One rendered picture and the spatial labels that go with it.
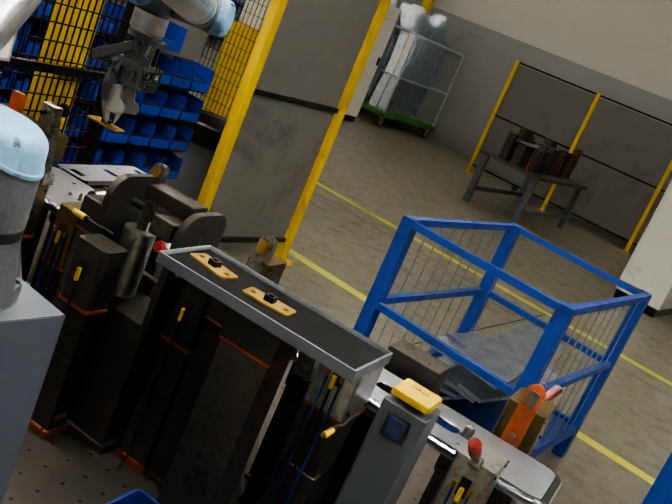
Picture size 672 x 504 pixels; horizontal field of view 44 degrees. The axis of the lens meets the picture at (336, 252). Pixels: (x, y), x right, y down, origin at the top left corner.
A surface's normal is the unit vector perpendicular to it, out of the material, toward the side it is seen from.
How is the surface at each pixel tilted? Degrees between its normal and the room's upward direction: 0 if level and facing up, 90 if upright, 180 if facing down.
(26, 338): 90
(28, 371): 90
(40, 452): 0
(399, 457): 90
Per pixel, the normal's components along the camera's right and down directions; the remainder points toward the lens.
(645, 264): -0.58, -0.01
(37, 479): 0.38, -0.89
